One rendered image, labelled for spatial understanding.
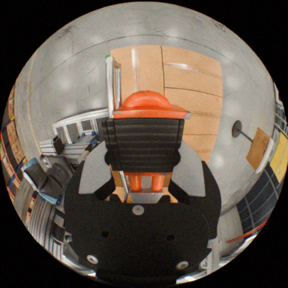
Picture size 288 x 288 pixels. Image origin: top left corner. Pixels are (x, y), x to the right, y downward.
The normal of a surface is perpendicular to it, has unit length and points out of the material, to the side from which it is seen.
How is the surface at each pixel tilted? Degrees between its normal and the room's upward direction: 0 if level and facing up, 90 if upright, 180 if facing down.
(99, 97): 0
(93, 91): 0
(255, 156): 90
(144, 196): 1
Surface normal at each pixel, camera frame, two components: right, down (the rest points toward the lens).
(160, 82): 0.00, 0.51
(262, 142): -1.00, -0.08
